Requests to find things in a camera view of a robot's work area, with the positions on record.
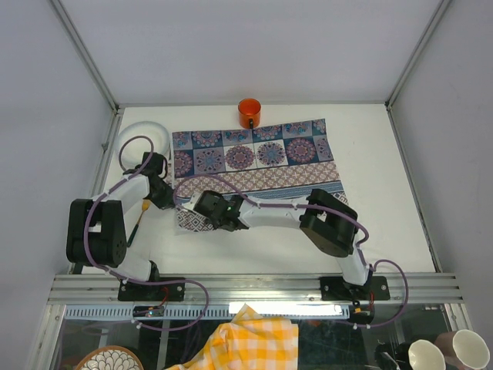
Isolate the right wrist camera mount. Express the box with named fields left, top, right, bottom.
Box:
left=181, top=194, right=200, bottom=213

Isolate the white blue-rimmed bowl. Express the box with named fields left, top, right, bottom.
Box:
left=115, top=121, right=171, bottom=170

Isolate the white cable duct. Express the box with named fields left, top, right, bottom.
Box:
left=65, top=301, right=350, bottom=321

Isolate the gold fork green handle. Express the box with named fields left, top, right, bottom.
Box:
left=127, top=199, right=151, bottom=247

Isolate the brown white cup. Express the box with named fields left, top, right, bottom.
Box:
left=434, top=329, right=491, bottom=369

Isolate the patterned brown plate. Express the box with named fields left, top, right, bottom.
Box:
left=75, top=345, right=144, bottom=370

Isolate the aluminium mounting rail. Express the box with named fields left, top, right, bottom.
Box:
left=48, top=273, right=464, bottom=305

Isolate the yellow checkered cloth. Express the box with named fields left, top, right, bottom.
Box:
left=171, top=304, right=299, bottom=370

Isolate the orange mug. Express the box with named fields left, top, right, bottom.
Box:
left=237, top=98, right=261, bottom=130

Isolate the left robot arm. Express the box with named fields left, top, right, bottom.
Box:
left=66, top=152, right=185, bottom=304

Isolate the patterned placemat cloth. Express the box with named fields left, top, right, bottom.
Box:
left=165, top=118, right=350, bottom=235

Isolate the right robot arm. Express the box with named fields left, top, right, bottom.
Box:
left=183, top=189, right=390, bottom=304

